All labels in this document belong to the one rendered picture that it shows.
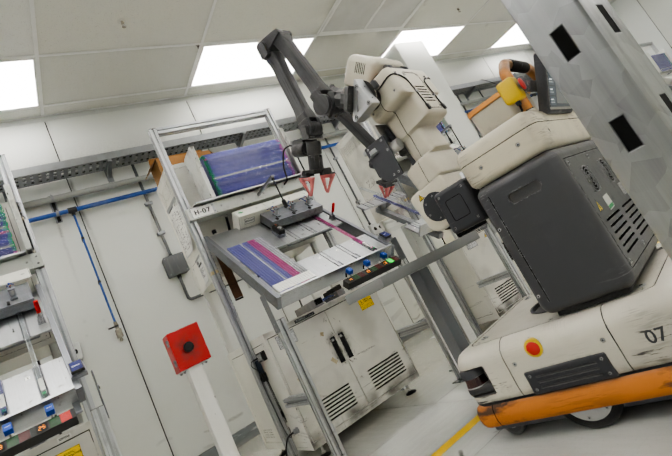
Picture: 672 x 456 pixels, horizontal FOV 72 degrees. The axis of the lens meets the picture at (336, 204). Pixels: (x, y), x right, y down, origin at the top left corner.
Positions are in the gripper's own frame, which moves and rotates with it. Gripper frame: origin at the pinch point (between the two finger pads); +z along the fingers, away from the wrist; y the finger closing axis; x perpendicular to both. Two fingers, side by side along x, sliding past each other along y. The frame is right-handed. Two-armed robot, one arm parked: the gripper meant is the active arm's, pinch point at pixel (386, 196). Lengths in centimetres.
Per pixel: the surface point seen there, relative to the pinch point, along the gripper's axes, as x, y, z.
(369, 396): 37, 47, 83
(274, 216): -37, 49, 10
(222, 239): -43, 78, 17
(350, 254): 12.5, 37.2, 17.7
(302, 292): 21, 73, 21
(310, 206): -35.0, 25.7, 9.5
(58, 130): -268, 107, -10
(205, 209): -57, 79, 4
